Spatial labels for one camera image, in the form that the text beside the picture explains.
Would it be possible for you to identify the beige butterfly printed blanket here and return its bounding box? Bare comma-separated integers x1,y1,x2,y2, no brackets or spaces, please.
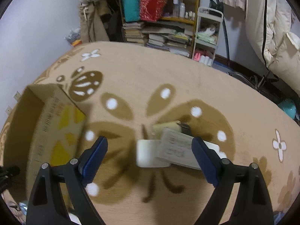
0,41,300,225

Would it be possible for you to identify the hanging beige clothing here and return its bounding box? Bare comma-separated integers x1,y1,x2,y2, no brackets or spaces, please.
78,1,110,43

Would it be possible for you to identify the white box with paper label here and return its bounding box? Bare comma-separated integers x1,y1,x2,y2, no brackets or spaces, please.
156,128,222,170

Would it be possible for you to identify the red patterned bag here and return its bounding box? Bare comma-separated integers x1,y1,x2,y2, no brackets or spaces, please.
140,0,170,22

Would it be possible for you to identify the black metal stand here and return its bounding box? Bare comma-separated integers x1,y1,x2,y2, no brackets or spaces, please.
251,71,279,92

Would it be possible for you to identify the cream duvet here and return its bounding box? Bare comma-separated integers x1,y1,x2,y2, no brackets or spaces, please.
245,0,300,94

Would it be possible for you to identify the teal round object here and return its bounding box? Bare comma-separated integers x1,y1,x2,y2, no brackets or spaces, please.
278,98,297,120

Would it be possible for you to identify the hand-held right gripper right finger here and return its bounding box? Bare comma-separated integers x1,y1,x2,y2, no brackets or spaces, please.
191,136,275,225

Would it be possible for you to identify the bag of plush toys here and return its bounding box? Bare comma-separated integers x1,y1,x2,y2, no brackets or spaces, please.
65,28,82,47

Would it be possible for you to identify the teal bag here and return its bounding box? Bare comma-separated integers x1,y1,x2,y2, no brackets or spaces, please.
122,0,141,23

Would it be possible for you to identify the brown cardboard box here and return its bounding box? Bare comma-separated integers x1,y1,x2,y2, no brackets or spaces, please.
3,84,88,207

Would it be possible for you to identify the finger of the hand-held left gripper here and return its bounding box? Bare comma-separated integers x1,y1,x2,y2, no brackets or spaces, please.
0,166,20,188

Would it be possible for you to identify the black hose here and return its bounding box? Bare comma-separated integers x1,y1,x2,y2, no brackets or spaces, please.
210,0,231,60

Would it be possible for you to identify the stack of old books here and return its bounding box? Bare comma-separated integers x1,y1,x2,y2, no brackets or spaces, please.
122,22,144,45

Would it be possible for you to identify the white rounded case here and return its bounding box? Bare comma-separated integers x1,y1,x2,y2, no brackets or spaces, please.
136,139,171,168

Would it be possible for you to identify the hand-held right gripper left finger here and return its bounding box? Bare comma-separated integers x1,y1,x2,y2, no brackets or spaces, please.
25,135,109,225

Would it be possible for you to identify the pile of books and papers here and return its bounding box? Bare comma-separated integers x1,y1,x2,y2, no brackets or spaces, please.
142,25,193,57

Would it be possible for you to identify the pale yellow box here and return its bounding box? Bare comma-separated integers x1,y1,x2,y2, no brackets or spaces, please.
151,121,182,137

